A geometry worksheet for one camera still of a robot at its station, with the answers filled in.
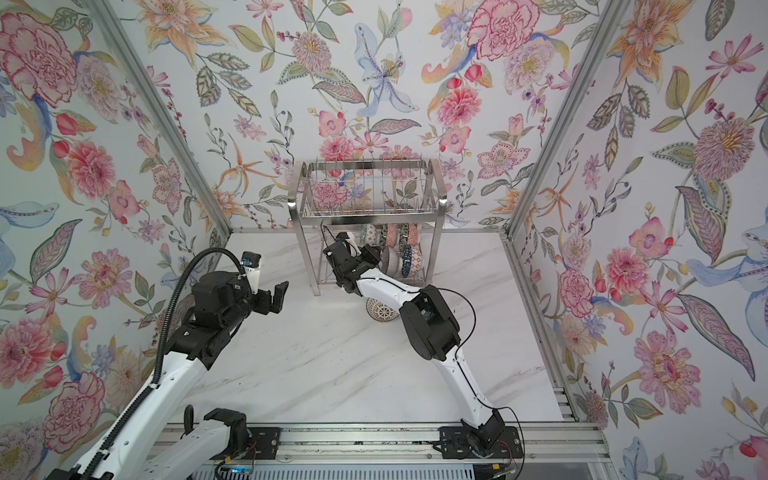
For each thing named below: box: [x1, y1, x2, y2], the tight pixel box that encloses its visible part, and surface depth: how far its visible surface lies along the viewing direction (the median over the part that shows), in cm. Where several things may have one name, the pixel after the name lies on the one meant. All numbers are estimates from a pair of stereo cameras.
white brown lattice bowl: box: [366, 297, 399, 322], surface depth 98 cm
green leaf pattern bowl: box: [407, 223, 419, 247], surface depth 106 cm
